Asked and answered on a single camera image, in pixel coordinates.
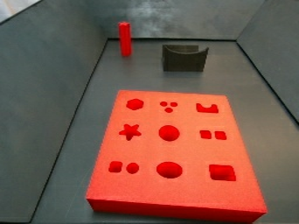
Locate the red star prism peg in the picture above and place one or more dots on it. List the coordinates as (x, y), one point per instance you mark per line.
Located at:
(125, 38)

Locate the dark grey curved holder block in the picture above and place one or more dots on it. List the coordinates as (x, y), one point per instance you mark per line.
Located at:
(185, 58)

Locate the red foam shape board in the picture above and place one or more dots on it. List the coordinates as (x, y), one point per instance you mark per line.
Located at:
(173, 160)

